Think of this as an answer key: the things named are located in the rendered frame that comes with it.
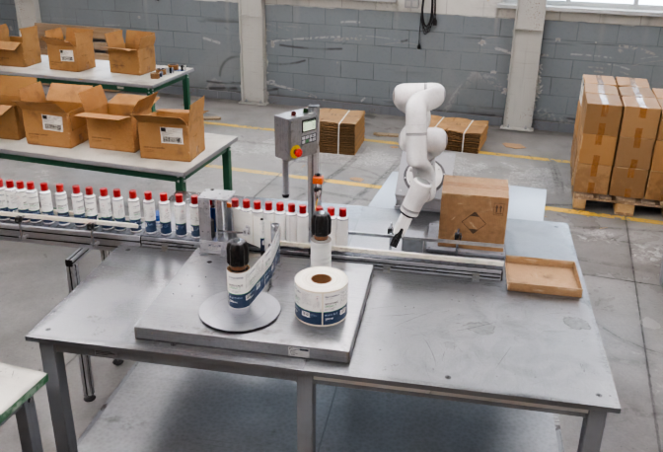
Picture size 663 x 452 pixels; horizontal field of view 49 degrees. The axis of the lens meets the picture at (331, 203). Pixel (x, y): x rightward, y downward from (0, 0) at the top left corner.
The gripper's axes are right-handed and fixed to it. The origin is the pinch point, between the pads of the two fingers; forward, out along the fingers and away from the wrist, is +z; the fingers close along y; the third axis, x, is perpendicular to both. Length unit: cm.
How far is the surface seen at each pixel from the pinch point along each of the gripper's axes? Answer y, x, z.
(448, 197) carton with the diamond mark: -19.6, 15.1, -21.7
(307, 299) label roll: 64, -26, 5
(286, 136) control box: 0, -61, -26
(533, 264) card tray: -12, 62, -11
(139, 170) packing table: -109, -153, 76
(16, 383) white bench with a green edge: 108, -105, 54
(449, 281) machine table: 10.4, 27.4, 2.1
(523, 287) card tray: 13, 55, -10
